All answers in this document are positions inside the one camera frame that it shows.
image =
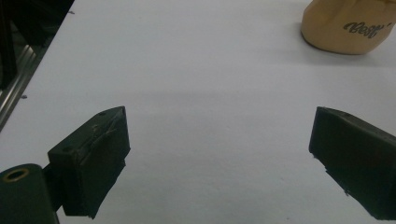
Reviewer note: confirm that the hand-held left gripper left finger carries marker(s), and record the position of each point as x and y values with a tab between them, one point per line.
93	155

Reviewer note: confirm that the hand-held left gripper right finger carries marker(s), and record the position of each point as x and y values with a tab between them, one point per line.
358	161

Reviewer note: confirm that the brown woven basket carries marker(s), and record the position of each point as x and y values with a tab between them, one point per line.
336	28

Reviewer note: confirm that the black curtain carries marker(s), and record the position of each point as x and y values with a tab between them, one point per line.
34	18

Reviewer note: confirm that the aluminium floor rail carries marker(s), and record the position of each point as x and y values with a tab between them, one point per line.
18	84

